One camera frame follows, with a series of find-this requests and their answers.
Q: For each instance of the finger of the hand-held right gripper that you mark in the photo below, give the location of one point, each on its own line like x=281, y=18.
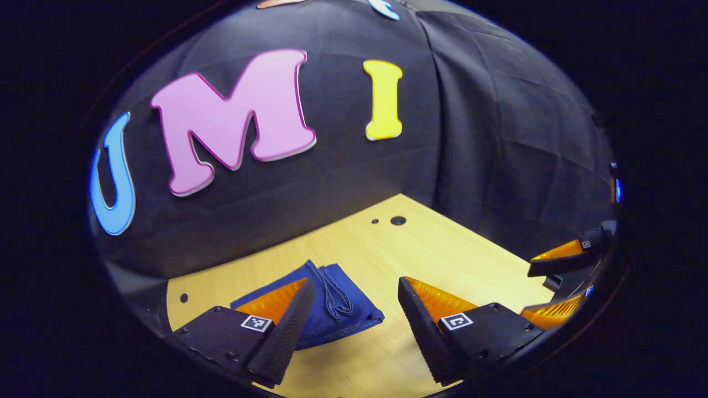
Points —
x=558, y=264
x=553, y=316

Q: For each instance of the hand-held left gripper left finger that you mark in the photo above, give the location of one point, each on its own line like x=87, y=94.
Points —
x=287, y=337

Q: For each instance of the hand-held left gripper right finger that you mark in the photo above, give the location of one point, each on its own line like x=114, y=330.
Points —
x=423, y=337

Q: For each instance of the blue denim jeans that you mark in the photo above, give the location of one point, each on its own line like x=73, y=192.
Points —
x=345, y=309

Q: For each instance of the black backdrop cloth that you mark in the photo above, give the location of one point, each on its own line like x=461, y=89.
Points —
x=498, y=138

